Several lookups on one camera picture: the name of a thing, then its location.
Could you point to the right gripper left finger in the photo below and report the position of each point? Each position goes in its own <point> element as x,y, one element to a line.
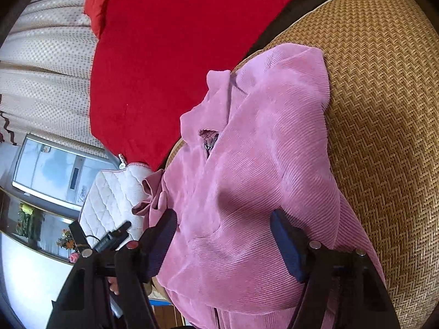
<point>84,300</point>

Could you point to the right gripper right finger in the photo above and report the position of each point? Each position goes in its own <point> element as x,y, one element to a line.
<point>363,301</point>

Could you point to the pink corduroy garment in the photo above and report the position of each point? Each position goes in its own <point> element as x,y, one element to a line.
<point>257,142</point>

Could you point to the white quilted cushion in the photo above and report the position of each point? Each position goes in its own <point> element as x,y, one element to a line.
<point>111,200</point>

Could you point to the glass display cabinet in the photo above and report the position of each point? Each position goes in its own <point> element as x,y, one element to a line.
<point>32,225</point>

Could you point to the beige dotted curtain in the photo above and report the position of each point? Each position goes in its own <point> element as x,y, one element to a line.
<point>46,65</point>

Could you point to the red blanket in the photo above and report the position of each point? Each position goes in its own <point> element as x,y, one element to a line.
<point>151,65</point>

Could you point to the woven rattan bed mat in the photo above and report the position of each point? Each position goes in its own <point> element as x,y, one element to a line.
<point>382,129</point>

